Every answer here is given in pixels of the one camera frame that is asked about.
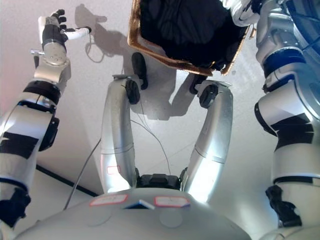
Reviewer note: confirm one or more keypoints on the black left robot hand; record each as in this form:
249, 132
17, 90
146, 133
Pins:
52, 32

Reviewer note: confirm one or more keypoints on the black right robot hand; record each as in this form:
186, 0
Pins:
241, 17

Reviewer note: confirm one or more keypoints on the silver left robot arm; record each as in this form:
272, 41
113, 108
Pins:
22, 120

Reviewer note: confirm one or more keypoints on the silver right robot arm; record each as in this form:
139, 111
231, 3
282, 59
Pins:
290, 150

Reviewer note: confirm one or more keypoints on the black clothes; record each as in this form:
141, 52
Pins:
187, 27

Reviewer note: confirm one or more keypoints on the brown woven laundry basket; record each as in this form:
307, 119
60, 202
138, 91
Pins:
160, 56

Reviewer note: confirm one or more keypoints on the black left robot foot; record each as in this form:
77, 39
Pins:
139, 67

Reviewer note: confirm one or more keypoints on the silver left robot leg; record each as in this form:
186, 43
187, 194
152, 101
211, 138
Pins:
117, 130

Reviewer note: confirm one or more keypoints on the silver robot leg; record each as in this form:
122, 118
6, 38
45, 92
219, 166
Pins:
212, 140
117, 130

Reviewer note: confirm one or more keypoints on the silver right robot leg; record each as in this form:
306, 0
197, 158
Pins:
212, 140

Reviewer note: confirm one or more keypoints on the red-bordered white label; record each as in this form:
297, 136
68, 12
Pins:
171, 201
108, 200

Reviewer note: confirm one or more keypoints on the black robot waist joint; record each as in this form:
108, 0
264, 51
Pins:
157, 180

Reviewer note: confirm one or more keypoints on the blue white card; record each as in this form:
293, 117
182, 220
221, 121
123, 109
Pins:
138, 205

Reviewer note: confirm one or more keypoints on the silver robot torso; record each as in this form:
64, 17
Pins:
140, 222

